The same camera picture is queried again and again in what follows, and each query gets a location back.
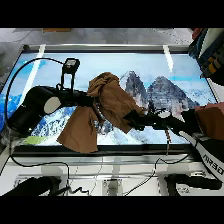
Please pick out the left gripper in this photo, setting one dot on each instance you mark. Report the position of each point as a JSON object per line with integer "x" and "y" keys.
{"x": 76, "y": 98}

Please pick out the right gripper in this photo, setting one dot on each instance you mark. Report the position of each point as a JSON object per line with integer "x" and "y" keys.
{"x": 140, "y": 120}

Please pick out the brown pants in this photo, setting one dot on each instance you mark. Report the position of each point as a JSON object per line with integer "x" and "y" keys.
{"x": 113, "y": 100}

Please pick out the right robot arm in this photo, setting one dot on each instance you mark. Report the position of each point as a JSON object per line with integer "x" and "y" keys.
{"x": 213, "y": 160}

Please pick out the heap of clothes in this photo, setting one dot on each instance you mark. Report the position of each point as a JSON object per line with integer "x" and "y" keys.
{"x": 211, "y": 60}

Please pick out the red-brown garment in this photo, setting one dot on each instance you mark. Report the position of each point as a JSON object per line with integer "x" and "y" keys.
{"x": 211, "y": 121}

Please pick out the red garment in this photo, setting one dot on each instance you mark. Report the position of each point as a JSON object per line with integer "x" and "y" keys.
{"x": 196, "y": 32}

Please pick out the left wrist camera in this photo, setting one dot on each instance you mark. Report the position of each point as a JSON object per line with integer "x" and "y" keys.
{"x": 71, "y": 63}

